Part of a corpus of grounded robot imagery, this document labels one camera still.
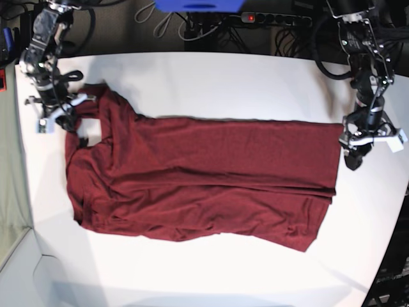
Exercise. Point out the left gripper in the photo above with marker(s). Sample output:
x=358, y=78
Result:
x=361, y=130

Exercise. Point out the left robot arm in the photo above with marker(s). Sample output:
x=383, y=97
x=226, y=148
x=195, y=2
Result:
x=368, y=37

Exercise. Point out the black power strip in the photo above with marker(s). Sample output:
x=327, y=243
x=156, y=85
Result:
x=273, y=19

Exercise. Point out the red black device left edge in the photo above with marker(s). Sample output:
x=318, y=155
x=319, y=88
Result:
x=3, y=85

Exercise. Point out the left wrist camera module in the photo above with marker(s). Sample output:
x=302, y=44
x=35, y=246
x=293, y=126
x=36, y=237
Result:
x=396, y=142

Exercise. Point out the dark red t-shirt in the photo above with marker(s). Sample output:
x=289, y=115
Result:
x=181, y=178

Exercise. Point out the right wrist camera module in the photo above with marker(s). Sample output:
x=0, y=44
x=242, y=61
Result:
x=45, y=126

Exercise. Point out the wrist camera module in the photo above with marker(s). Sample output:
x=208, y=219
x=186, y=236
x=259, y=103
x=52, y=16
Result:
x=45, y=126
x=396, y=142

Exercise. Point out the blue box at top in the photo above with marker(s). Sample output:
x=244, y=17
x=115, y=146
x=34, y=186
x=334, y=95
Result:
x=199, y=5

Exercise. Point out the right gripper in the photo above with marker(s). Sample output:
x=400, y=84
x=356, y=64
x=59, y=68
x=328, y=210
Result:
x=60, y=109

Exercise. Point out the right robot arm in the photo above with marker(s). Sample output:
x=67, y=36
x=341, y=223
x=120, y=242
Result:
x=39, y=61

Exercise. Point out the blue bottle left edge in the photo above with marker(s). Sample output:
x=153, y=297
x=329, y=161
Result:
x=8, y=36

